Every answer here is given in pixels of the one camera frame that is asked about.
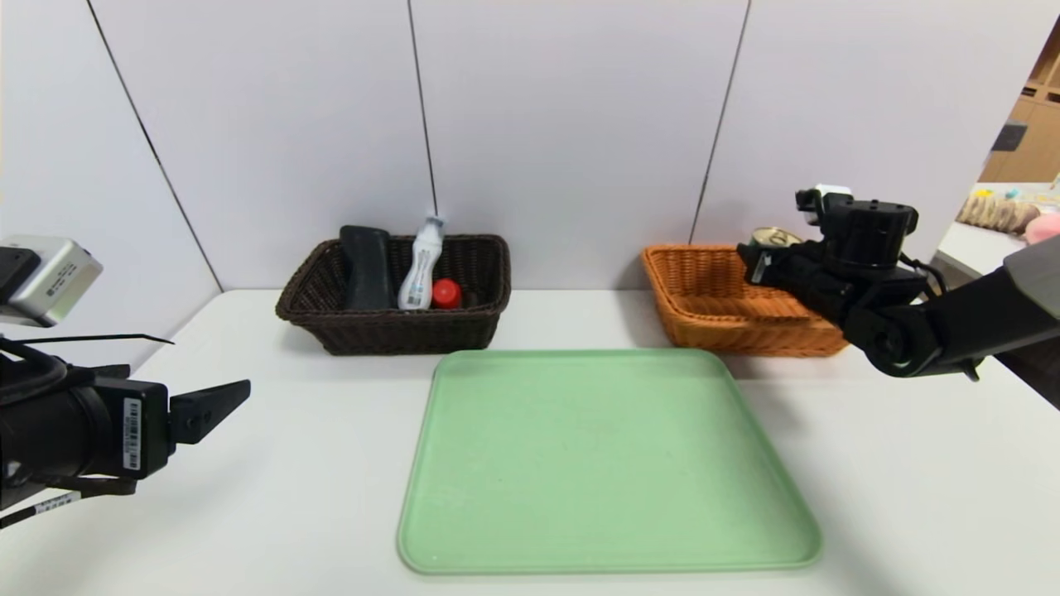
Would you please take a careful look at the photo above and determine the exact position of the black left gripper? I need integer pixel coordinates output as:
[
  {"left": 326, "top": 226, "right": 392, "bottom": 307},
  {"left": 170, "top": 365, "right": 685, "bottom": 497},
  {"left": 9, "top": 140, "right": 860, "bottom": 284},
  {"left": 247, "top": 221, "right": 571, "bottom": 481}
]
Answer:
[{"left": 0, "top": 376, "right": 251, "bottom": 481}]

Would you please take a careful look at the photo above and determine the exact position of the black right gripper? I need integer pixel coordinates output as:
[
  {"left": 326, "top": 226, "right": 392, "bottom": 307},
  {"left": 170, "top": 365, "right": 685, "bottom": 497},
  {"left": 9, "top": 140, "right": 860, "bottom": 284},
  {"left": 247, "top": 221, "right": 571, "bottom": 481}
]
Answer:
[{"left": 736, "top": 242, "right": 830, "bottom": 311}]

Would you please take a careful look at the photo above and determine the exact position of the black soft case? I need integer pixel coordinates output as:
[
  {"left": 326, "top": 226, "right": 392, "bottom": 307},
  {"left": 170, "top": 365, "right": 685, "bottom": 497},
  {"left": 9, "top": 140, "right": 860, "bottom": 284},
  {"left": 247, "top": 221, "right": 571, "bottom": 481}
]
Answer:
[{"left": 340, "top": 225, "right": 397, "bottom": 312}]

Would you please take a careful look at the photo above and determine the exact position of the white plastic bottle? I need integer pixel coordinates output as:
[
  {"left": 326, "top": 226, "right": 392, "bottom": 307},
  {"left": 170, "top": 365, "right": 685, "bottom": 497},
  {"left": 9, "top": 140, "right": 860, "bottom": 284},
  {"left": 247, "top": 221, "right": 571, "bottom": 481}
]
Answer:
[{"left": 398, "top": 215, "right": 446, "bottom": 311}]

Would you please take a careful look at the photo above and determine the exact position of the orange wicker basket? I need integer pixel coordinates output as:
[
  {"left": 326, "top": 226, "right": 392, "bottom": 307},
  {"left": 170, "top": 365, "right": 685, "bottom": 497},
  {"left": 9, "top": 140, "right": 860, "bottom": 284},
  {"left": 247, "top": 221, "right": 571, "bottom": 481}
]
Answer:
[{"left": 642, "top": 243, "right": 850, "bottom": 358}]

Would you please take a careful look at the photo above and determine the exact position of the dark brown wicker basket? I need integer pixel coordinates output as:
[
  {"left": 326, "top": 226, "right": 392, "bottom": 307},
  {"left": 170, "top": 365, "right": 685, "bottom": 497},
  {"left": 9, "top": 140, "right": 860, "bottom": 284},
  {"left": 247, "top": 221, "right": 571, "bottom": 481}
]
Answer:
[{"left": 276, "top": 234, "right": 512, "bottom": 357}]

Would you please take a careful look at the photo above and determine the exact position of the black zip tie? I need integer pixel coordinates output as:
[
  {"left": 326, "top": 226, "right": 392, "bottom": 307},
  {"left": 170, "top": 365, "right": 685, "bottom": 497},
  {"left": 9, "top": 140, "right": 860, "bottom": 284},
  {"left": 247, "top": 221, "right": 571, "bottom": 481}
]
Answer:
[{"left": 0, "top": 334, "right": 175, "bottom": 347}]

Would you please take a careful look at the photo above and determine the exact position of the beige striped plush toy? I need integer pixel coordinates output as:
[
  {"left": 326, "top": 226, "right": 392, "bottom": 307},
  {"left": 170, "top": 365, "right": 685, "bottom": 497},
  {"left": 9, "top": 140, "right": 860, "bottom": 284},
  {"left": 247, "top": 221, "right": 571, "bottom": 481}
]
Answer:
[{"left": 954, "top": 197, "right": 1041, "bottom": 235}]

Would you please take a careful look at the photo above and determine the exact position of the light green plastic tray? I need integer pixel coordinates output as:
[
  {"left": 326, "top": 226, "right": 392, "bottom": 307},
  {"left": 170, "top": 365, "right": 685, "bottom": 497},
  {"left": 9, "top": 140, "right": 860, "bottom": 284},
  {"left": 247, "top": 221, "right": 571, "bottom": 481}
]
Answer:
[{"left": 396, "top": 348, "right": 823, "bottom": 574}]

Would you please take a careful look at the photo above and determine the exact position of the pink plush toy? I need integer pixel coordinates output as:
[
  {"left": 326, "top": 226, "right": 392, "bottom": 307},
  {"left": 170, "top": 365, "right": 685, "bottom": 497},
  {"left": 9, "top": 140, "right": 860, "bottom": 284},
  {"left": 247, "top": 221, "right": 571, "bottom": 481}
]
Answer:
[{"left": 1024, "top": 211, "right": 1060, "bottom": 247}]

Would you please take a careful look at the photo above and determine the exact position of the wooden shelf unit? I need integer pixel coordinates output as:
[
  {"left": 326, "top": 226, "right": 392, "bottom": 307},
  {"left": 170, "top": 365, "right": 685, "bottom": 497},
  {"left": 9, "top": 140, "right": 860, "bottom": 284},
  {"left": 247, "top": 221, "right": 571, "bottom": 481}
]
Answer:
[{"left": 977, "top": 17, "right": 1060, "bottom": 185}]

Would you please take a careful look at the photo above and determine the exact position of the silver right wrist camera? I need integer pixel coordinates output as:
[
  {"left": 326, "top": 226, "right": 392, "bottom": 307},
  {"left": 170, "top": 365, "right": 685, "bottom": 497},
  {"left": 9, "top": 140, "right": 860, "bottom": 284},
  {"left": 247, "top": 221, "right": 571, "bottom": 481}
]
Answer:
[{"left": 795, "top": 184, "right": 854, "bottom": 228}]

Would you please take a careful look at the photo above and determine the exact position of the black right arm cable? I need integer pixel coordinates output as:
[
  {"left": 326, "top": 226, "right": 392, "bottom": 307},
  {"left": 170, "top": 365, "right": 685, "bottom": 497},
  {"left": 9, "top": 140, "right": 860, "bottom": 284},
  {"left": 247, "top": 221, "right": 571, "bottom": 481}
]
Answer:
[{"left": 899, "top": 252, "right": 949, "bottom": 299}]

